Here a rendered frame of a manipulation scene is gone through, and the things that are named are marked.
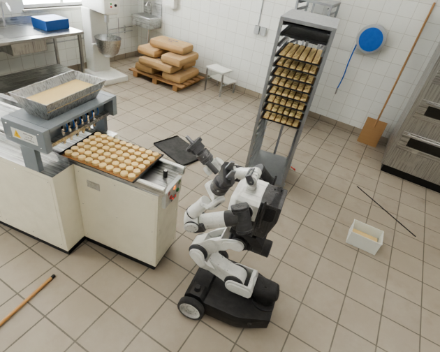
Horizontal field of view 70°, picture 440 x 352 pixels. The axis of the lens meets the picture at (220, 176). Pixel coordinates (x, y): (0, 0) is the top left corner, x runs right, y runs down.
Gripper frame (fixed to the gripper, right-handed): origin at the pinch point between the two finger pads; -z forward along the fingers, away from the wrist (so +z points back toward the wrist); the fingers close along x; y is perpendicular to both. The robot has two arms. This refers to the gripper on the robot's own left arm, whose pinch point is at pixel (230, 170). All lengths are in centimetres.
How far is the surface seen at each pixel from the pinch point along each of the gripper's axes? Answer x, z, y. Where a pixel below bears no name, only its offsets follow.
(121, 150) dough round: 66, 92, -47
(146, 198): 25, 86, -28
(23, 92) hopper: 83, 66, -110
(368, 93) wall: 275, 153, 315
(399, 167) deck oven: 137, 152, 315
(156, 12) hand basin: 530, 273, -10
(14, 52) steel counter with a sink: 294, 230, -194
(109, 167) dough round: 44, 82, -54
